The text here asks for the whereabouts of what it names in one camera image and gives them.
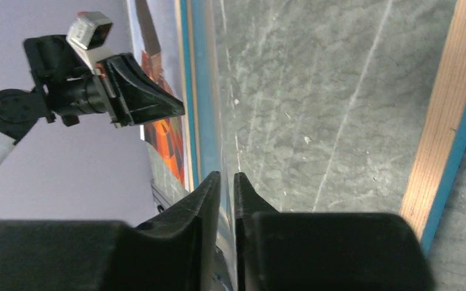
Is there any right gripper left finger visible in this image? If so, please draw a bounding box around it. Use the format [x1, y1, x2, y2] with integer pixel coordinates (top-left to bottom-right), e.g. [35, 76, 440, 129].
[0, 172, 221, 290]

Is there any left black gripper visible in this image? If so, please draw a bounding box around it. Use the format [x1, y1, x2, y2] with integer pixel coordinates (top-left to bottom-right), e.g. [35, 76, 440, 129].
[95, 53, 185, 128]

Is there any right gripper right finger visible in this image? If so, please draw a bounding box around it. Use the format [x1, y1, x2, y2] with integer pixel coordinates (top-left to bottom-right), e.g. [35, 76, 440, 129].
[233, 173, 435, 290]

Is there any clear plastic sheet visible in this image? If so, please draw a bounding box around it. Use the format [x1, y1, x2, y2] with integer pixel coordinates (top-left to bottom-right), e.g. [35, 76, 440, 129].
[204, 1, 238, 290]

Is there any blue wooden picture frame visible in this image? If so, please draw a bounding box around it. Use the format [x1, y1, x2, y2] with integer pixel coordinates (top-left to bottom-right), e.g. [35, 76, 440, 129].
[174, 0, 466, 256]

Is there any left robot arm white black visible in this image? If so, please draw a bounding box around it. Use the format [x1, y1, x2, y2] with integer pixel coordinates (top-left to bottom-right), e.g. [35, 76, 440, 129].
[0, 35, 184, 165]

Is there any hot air balloon photo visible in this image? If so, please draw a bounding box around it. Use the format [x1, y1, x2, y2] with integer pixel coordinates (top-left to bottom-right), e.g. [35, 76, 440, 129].
[127, 1, 186, 187]

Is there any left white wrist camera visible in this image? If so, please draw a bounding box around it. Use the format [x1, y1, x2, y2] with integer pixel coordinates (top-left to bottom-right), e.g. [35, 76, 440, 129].
[66, 12, 113, 76]

